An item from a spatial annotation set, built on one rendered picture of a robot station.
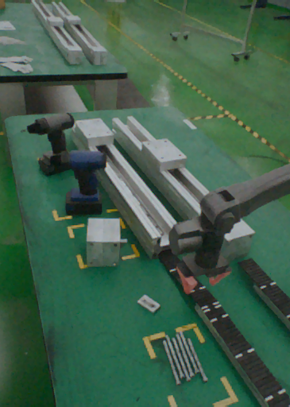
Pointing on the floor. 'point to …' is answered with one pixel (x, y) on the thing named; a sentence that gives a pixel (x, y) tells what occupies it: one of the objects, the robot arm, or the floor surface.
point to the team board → (218, 34)
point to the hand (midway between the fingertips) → (199, 285)
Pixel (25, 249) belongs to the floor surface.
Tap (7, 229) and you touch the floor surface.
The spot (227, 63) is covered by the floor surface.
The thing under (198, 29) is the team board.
